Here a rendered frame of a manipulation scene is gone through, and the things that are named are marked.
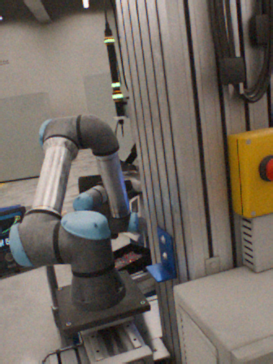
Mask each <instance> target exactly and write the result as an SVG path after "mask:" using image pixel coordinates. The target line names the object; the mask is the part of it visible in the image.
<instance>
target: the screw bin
mask: <svg viewBox="0 0 273 364"><path fill-rule="evenodd" d="M131 252H134V253H135V254H138V255H140V254H141V255H143V256H141V257H139V258H138V259H137V260H135V261H133V262H130V263H129V264H127V265H126V266H123V267H122V268H117V270H118V271H122V270H127V272H128V274H129V275H133V274H135V273H137V272H139V271H142V270H143V268H146V267H149V266H152V255H151V249H149V248H146V247H143V246H139V245H135V244H133V243H128V244H126V245H124V246H123V247H121V248H119V249H117V250H115V251H113V255H114V260H115V259H117V258H120V257H122V256H123V255H125V254H128V253H131Z"/></svg>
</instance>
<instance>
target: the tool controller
mask: <svg viewBox="0 0 273 364"><path fill-rule="evenodd" d="M26 212H27V210H26V207H25V206H21V207H18V208H15V209H9V210H4V211H0V279H1V278H2V274H4V273H7V272H9V271H13V270H14V272H15V273H17V272H20V268H23V267H25V266H21V265H20V264H19V263H18V262H17V261H16V260H15V259H14V258H13V259H12V260H11V261H7V260H6V259H5V257H6V255H7V254H8V253H11V249H10V245H9V234H10V230H11V228H12V226H13V225H15V224H17V223H22V222H23V219H24V215H25V213H26Z"/></svg>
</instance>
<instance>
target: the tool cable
mask: <svg viewBox="0 0 273 364"><path fill-rule="evenodd" d="M110 3H111V5H112V7H113V15H114V19H115V28H116V33H117V38H118V43H119V53H120V59H121V64H122V69H123V82H124V84H125V87H126V90H127V91H128V86H127V84H126V80H125V75H124V61H123V56H122V51H121V45H120V40H119V30H118V24H117V20H116V15H115V9H114V3H113V2H112V0H110ZM104 14H105V20H106V22H108V21H107V15H106V0H104Z"/></svg>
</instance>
